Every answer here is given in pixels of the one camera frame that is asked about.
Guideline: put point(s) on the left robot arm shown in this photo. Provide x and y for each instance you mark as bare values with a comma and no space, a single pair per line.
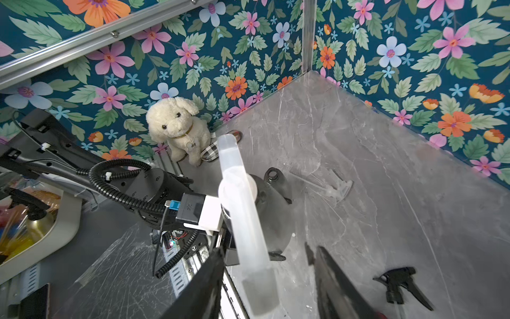
163,200

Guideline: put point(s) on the plaid cylinder pouch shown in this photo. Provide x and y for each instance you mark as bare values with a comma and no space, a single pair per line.
215,149

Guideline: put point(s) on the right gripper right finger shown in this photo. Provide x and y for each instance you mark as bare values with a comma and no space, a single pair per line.
337,297

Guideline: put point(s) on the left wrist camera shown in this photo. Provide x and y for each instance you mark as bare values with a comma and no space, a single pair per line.
195,212

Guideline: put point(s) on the smoky spray bottle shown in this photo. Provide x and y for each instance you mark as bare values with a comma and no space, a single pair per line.
272,196

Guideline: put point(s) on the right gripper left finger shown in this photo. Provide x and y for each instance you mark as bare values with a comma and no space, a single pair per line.
201,297

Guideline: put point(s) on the white bin with items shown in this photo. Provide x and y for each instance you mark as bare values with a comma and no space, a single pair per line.
43,220

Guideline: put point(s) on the white plush dog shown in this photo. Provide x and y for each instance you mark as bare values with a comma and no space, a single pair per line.
174,122

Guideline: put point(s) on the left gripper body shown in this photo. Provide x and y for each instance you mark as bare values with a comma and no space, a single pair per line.
231,256

